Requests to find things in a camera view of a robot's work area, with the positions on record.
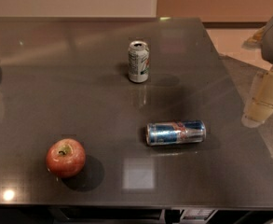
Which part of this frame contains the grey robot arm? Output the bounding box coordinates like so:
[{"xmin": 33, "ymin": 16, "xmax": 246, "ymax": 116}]
[{"xmin": 241, "ymin": 16, "xmax": 273, "ymax": 128}]

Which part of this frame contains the blue silver redbull can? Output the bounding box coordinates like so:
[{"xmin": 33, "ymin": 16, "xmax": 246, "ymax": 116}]
[{"xmin": 145, "ymin": 120, "xmax": 206, "ymax": 147}]

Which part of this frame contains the white green soda can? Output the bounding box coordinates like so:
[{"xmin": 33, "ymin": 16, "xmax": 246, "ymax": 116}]
[{"xmin": 128, "ymin": 40, "xmax": 150, "ymax": 83}]

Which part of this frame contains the red apple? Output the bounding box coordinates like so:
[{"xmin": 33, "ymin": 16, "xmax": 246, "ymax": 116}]
[{"xmin": 46, "ymin": 138, "xmax": 86, "ymax": 178}]

